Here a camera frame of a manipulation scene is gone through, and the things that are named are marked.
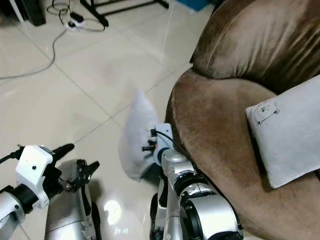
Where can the white furniture leg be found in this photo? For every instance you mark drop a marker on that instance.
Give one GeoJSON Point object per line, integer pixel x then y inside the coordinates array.
{"type": "Point", "coordinates": [16, 10]}

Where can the black slanted stand leg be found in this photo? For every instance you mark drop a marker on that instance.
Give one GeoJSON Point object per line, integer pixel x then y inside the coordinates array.
{"type": "Point", "coordinates": [216, 5]}

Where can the blue object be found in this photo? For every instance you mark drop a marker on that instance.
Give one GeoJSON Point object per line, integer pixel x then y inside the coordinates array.
{"type": "Point", "coordinates": [194, 4]}

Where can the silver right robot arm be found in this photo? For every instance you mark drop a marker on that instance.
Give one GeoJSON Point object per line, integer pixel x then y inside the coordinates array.
{"type": "Point", "coordinates": [210, 210]}

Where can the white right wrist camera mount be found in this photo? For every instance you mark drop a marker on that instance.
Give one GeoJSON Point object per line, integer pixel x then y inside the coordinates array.
{"type": "Point", "coordinates": [164, 142]}

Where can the black box-shaped object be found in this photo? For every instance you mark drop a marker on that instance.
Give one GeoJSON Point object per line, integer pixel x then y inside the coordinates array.
{"type": "Point", "coordinates": [36, 12]}

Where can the brown fabric sofa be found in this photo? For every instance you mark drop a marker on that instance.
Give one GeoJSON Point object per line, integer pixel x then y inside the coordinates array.
{"type": "Point", "coordinates": [215, 135]}

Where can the white power strip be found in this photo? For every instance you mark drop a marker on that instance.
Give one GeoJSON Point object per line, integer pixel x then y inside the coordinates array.
{"type": "Point", "coordinates": [76, 21]}

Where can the brown sofa back cushion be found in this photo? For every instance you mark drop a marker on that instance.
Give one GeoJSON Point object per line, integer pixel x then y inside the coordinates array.
{"type": "Point", "coordinates": [255, 40]}

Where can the plain grey pillow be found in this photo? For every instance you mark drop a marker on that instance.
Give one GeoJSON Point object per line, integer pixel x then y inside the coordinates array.
{"type": "Point", "coordinates": [137, 140]}

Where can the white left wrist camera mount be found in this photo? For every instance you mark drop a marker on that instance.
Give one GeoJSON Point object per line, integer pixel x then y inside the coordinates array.
{"type": "Point", "coordinates": [32, 165]}

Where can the grey pillow with stitched label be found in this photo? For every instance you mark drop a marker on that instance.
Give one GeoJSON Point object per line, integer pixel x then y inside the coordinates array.
{"type": "Point", "coordinates": [290, 140]}

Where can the silver left robot leg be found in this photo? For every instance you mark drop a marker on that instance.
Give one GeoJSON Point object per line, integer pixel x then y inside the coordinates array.
{"type": "Point", "coordinates": [67, 220]}

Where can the black metal stand frame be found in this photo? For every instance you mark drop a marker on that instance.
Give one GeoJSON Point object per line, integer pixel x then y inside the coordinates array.
{"type": "Point", "coordinates": [97, 16]}

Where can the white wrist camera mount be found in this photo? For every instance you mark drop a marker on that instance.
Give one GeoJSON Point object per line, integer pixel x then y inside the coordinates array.
{"type": "Point", "coordinates": [32, 165]}
{"type": "Point", "coordinates": [164, 142]}

